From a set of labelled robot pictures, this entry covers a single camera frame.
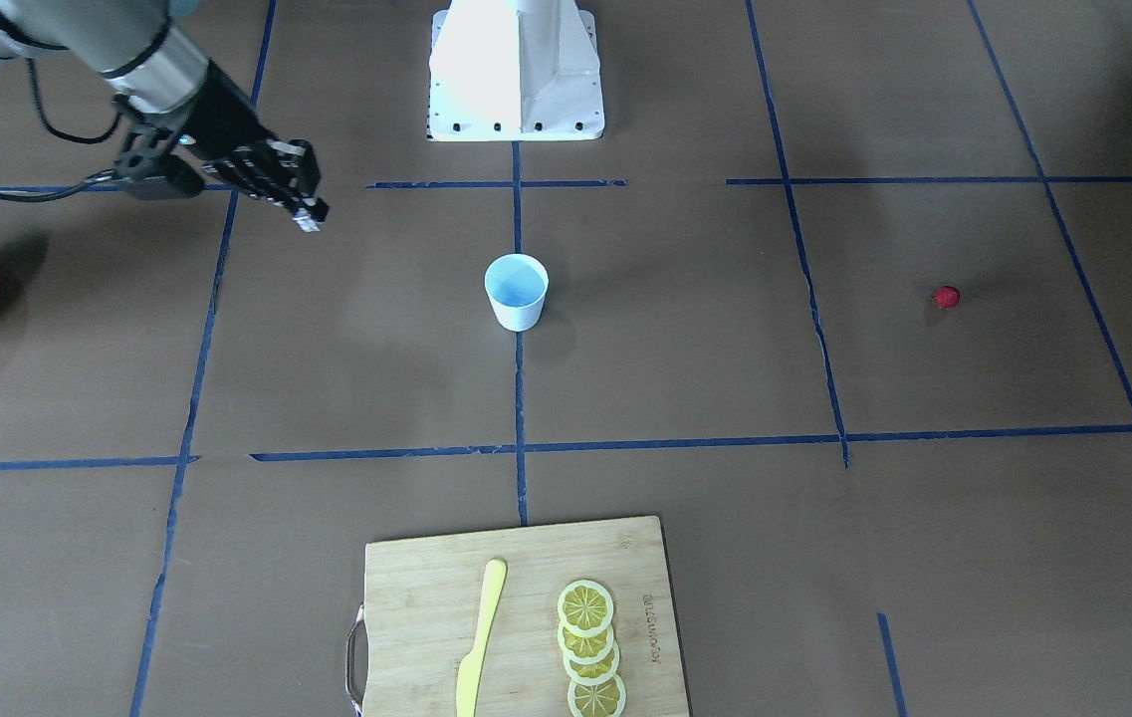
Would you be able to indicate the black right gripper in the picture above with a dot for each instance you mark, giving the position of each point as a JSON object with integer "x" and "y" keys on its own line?
{"x": 219, "y": 118}

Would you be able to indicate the red strawberry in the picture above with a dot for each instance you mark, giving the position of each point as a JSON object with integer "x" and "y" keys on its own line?
{"x": 946, "y": 297}

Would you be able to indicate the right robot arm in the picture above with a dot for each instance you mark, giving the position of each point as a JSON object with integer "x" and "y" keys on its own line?
{"x": 136, "y": 47}

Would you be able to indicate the light blue cup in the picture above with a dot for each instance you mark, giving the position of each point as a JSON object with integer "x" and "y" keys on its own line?
{"x": 516, "y": 286}

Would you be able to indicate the wooden cutting board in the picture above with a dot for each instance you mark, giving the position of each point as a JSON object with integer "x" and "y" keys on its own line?
{"x": 418, "y": 613}

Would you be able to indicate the lemon slice one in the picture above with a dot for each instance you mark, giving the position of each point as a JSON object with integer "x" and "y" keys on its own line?
{"x": 586, "y": 608}

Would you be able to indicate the yellow plastic knife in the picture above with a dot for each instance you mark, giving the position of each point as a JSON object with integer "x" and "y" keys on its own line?
{"x": 470, "y": 668}

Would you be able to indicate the lemon slice two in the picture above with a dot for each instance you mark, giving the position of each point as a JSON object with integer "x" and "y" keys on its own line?
{"x": 585, "y": 649}

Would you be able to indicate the lemon slice three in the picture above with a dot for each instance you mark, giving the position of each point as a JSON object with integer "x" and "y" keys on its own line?
{"x": 592, "y": 674}

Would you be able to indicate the lemon slice four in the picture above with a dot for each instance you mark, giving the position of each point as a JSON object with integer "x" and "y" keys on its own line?
{"x": 603, "y": 699}

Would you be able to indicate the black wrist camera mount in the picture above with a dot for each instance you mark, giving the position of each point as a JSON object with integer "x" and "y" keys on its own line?
{"x": 147, "y": 168}

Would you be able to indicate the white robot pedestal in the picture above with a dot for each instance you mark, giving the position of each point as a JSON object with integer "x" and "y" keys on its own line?
{"x": 506, "y": 71}

